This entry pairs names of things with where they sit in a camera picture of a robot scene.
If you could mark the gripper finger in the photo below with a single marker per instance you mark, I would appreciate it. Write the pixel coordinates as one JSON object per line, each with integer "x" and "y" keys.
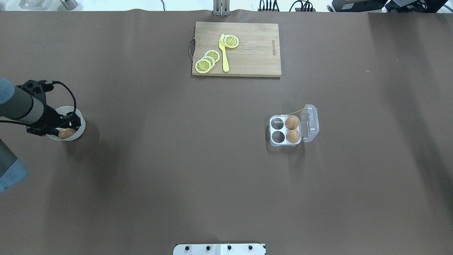
{"x": 71, "y": 118}
{"x": 53, "y": 132}

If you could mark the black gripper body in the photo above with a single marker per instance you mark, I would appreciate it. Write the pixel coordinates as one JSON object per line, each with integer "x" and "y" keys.
{"x": 49, "y": 119}

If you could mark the brown egg from bowl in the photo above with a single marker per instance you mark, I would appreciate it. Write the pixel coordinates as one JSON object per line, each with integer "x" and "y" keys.
{"x": 66, "y": 133}

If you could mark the white ceramic bowl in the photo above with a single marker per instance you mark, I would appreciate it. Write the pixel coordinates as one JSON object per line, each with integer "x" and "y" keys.
{"x": 78, "y": 129}

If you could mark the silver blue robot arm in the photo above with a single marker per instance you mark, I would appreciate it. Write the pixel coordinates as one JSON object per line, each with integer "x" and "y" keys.
{"x": 26, "y": 105}

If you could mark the clear plastic egg carton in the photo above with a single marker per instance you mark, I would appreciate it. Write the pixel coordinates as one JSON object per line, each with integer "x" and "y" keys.
{"x": 308, "y": 126}

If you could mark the brown egg in carton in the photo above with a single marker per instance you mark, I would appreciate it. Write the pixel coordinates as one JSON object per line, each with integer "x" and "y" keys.
{"x": 293, "y": 136}
{"x": 292, "y": 122}

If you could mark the small metal cup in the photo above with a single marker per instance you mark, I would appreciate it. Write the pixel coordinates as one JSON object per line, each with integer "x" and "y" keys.
{"x": 69, "y": 4}

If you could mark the lemon slice at board end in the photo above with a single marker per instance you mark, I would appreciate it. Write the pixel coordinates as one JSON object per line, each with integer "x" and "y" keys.
{"x": 202, "y": 66}

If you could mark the middle lemon slice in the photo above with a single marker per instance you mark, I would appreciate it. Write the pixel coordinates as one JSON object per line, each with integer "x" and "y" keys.
{"x": 210, "y": 59}

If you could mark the yellow plastic knife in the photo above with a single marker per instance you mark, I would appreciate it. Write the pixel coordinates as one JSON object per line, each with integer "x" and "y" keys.
{"x": 221, "y": 46}

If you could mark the lemon slice beside knife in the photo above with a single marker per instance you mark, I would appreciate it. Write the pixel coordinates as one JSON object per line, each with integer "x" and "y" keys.
{"x": 230, "y": 41}

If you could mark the wooden cutting board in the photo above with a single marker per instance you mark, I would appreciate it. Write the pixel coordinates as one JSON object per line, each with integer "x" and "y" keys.
{"x": 257, "y": 55}

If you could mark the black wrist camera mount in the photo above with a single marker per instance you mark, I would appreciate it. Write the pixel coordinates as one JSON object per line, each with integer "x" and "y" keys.
{"x": 37, "y": 89}

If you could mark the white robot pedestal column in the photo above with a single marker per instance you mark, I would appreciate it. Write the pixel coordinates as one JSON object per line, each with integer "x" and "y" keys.
{"x": 220, "y": 249}

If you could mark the aluminium frame post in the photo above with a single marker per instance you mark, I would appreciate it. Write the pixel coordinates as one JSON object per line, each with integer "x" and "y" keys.
{"x": 221, "y": 8}

